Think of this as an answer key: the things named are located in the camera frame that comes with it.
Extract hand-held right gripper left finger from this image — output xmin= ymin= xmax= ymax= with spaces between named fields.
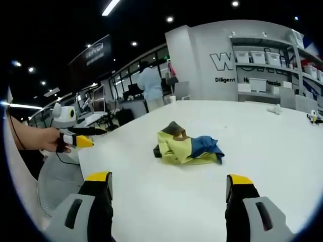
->
xmin=44 ymin=171 xmax=114 ymax=242

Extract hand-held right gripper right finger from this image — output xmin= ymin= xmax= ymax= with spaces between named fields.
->
xmin=225 ymin=173 xmax=296 ymax=242

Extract yellow and blue garment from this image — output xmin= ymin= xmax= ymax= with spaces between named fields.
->
xmin=152 ymin=120 xmax=225 ymax=166

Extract person's left hand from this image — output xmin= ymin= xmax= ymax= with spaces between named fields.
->
xmin=37 ymin=127 xmax=72 ymax=154

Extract dark standing screen panel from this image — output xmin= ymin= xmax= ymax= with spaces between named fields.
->
xmin=91 ymin=84 xmax=107 ymax=113

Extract dark hanging banner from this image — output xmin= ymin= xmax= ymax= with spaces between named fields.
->
xmin=68 ymin=34 xmax=112 ymax=74

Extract hanging bags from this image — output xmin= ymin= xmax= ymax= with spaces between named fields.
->
xmin=165 ymin=60 xmax=179 ymax=86

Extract grey chair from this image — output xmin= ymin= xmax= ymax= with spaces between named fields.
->
xmin=174 ymin=81 xmax=190 ymax=101

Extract white crumpled cloth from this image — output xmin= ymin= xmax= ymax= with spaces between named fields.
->
xmin=267 ymin=103 xmax=282 ymax=115

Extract spare yellow-tipped hand-held gripper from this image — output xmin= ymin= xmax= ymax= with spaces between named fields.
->
xmin=306 ymin=109 xmax=323 ymax=125

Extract long ceiling light strip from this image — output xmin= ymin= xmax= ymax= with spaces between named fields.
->
xmin=101 ymin=0 xmax=122 ymax=17

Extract grey metal shelf unit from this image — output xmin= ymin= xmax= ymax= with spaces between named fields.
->
xmin=229 ymin=29 xmax=323 ymax=108

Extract group of white storage bins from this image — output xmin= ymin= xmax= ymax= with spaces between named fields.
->
xmin=235 ymin=51 xmax=323 ymax=93

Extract thin black cable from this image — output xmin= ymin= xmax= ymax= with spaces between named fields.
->
xmin=55 ymin=151 xmax=80 ymax=166

